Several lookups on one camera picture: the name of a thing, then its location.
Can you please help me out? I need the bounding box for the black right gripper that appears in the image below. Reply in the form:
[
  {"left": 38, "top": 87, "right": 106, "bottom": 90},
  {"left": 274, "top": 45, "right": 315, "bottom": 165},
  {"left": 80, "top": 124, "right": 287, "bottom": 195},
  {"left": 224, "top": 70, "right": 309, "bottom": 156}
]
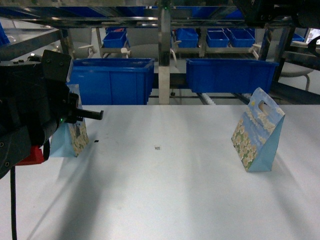
[{"left": 233, "top": 0, "right": 320, "bottom": 28}]

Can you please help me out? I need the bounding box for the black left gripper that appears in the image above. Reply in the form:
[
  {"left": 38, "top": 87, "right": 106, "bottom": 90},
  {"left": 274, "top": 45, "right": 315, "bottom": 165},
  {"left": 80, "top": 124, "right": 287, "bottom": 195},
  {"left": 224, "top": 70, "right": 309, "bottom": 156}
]
[{"left": 0, "top": 50, "right": 104, "bottom": 177}]

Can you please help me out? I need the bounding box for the flower gift bag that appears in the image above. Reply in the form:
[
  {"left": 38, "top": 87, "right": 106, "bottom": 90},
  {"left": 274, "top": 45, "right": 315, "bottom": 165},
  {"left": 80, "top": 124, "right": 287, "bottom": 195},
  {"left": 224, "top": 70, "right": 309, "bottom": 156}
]
[
  {"left": 49, "top": 84, "right": 89, "bottom": 158},
  {"left": 231, "top": 87, "right": 285, "bottom": 173}
]

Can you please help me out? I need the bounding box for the small blue bin on shelf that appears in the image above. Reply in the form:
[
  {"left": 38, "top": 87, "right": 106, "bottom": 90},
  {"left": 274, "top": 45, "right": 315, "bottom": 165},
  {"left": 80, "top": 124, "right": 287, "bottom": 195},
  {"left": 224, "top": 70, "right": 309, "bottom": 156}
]
[
  {"left": 228, "top": 29, "right": 255, "bottom": 48},
  {"left": 206, "top": 31, "right": 229, "bottom": 48},
  {"left": 176, "top": 28, "right": 199, "bottom": 48},
  {"left": 103, "top": 31, "right": 127, "bottom": 48}
]

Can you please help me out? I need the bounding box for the blue crate behind table left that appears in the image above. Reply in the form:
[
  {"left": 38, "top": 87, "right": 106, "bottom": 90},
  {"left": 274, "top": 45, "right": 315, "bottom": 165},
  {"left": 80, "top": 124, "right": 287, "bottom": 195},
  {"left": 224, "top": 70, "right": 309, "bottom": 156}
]
[{"left": 68, "top": 58, "right": 155, "bottom": 105}]

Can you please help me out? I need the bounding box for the blue crate behind table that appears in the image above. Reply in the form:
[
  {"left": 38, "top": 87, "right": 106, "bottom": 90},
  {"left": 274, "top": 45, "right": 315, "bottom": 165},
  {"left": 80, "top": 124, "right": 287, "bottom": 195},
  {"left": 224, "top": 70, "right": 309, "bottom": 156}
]
[
  {"left": 68, "top": 58, "right": 155, "bottom": 105},
  {"left": 186, "top": 58, "right": 279, "bottom": 94}
]

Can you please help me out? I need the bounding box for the blue crate behind table centre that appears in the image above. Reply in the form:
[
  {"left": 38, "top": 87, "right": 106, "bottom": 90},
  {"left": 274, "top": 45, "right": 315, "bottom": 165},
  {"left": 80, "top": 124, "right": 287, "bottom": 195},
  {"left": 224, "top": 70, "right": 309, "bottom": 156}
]
[{"left": 186, "top": 58, "right": 279, "bottom": 94}]

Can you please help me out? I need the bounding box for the red bracket on gripper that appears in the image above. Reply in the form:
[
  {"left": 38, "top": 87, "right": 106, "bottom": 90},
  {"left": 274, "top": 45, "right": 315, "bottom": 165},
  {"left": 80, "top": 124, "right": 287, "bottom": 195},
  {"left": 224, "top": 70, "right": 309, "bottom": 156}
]
[{"left": 16, "top": 145, "right": 45, "bottom": 166}]

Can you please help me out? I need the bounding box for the black cable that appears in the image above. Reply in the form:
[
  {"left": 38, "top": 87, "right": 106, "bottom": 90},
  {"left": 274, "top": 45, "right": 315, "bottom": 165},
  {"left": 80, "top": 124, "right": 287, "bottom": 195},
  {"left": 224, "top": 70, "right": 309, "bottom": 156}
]
[{"left": 9, "top": 166, "right": 18, "bottom": 240}]

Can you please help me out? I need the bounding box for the steel upright post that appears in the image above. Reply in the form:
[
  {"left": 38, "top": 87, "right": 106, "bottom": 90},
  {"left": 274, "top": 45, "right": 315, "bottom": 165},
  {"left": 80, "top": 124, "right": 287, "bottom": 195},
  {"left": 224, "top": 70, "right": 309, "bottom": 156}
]
[{"left": 158, "top": 4, "right": 171, "bottom": 105}]

